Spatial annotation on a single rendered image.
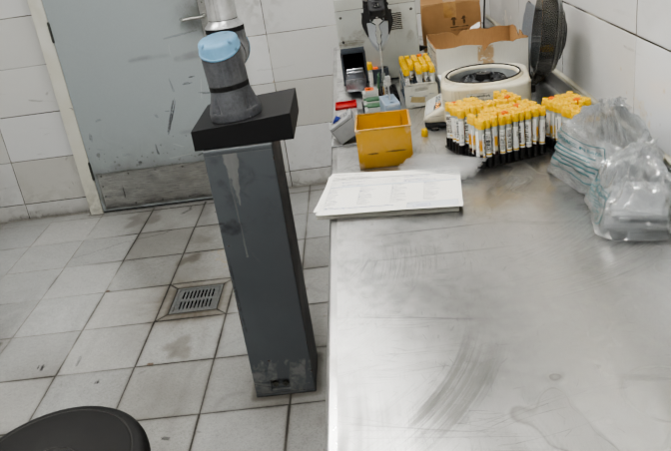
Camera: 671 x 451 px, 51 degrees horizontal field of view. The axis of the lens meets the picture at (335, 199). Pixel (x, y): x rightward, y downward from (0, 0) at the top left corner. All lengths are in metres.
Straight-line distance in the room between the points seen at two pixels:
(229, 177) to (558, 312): 1.19
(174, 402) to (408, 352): 1.58
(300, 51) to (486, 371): 2.99
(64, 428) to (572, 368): 0.92
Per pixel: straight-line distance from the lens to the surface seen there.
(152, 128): 3.97
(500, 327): 1.07
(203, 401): 2.48
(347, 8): 2.43
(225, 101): 2.01
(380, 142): 1.66
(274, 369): 2.36
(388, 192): 1.51
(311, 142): 3.93
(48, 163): 4.30
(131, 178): 4.11
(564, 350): 1.03
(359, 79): 2.30
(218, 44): 1.98
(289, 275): 2.16
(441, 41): 2.42
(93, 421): 1.44
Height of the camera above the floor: 1.48
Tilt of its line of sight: 23 degrees down
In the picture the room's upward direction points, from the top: 8 degrees counter-clockwise
